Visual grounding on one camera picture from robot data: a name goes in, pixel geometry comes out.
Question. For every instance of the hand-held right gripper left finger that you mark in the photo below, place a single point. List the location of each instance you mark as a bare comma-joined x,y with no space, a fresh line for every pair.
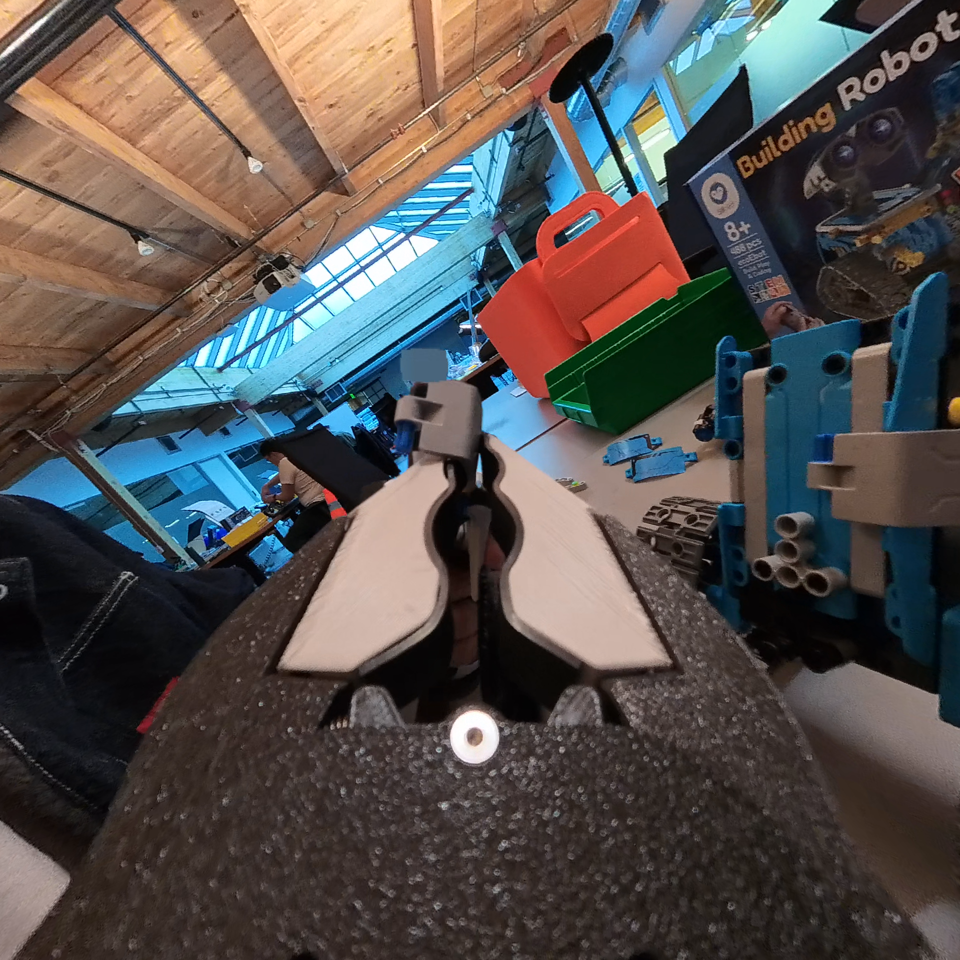
375,585

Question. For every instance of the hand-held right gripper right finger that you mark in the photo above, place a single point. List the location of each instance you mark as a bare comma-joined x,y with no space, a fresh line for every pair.
577,585

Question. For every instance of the grey connector with blue pin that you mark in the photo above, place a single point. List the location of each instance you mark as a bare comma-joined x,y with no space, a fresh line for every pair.
446,420

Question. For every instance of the blue grey tracked toy robot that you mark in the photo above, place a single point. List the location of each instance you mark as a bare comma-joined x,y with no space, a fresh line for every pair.
802,450

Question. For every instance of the light grey desk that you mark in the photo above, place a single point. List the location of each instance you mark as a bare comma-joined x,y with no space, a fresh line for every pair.
862,750

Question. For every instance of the grey bent brick beam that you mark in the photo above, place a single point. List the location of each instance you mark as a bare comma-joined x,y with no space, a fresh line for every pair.
571,484

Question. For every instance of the yellow box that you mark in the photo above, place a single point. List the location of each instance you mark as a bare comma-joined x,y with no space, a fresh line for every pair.
244,529

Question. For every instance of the blue curved brick panel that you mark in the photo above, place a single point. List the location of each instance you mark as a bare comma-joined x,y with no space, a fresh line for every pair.
664,466
634,450

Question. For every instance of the green plastic bin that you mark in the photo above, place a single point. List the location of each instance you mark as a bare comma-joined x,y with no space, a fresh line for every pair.
660,367

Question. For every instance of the person's clothed body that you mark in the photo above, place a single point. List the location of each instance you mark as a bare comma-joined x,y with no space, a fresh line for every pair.
90,637

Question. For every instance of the ceiling projector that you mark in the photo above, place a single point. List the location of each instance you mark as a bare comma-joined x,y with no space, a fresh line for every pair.
274,281

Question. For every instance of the large robot kit box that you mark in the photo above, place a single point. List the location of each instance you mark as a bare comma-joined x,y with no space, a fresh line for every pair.
825,150

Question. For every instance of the black pole stand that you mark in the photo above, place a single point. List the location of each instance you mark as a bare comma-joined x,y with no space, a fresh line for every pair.
581,71

